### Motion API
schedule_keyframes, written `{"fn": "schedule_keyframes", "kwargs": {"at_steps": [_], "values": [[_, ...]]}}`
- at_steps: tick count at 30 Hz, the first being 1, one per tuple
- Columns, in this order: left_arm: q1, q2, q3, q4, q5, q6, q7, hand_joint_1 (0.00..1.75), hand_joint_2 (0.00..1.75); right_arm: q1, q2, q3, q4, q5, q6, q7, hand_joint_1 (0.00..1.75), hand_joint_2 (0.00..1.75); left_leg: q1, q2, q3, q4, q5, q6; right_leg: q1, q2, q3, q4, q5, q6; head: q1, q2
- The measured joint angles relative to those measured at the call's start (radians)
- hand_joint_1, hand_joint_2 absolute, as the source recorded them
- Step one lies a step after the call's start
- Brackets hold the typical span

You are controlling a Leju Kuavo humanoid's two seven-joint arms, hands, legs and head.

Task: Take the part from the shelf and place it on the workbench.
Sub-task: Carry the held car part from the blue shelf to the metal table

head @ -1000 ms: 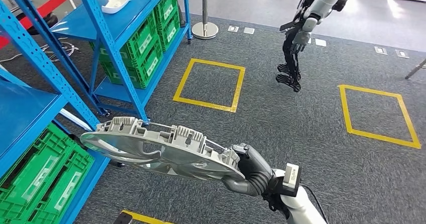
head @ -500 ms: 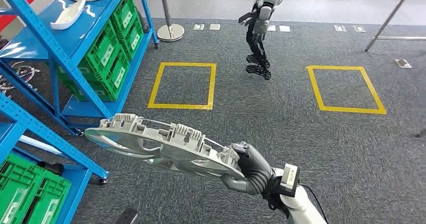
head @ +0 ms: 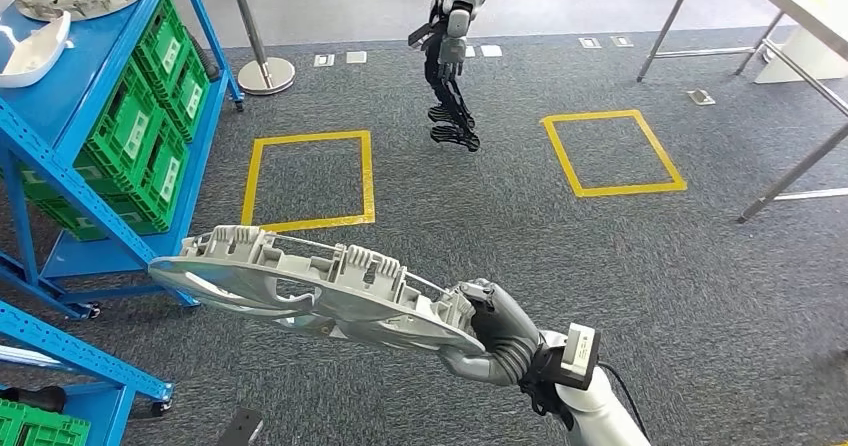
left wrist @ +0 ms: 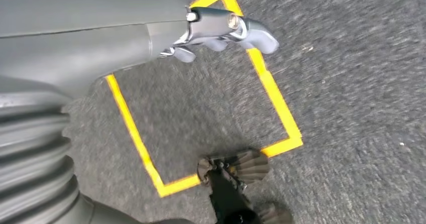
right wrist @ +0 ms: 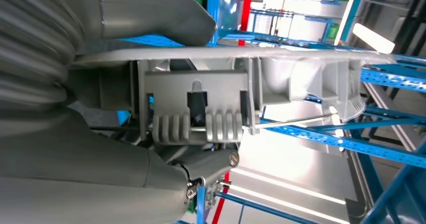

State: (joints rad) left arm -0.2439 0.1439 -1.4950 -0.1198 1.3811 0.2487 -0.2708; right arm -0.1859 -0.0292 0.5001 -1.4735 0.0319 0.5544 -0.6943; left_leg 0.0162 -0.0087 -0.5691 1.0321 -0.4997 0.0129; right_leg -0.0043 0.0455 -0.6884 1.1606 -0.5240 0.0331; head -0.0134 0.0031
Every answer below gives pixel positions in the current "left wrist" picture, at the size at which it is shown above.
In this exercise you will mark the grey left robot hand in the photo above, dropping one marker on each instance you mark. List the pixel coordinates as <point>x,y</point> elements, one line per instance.
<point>83,32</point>

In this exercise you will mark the yellow floor tape square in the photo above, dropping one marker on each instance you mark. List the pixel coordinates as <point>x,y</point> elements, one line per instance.
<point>276,99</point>

